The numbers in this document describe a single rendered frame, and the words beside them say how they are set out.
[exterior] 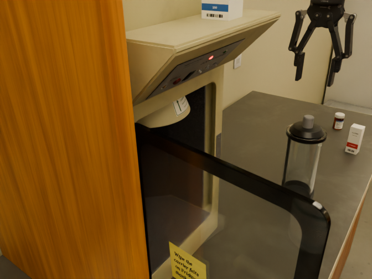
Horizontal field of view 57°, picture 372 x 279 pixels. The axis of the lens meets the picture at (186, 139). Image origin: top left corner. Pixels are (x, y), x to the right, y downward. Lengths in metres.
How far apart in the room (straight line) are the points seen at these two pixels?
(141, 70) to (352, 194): 0.89
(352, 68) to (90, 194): 3.26
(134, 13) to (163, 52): 0.12
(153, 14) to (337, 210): 0.79
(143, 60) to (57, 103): 0.12
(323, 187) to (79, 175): 0.86
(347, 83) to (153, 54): 3.28
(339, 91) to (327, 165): 2.40
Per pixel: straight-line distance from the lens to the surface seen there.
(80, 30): 0.38
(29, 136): 0.57
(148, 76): 0.44
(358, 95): 3.65
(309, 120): 0.98
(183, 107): 0.68
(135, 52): 0.45
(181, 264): 0.57
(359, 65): 3.58
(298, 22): 0.93
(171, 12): 0.58
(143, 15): 0.53
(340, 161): 1.35
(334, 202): 1.13
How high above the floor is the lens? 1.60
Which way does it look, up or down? 28 degrees down
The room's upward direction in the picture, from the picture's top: 1 degrees counter-clockwise
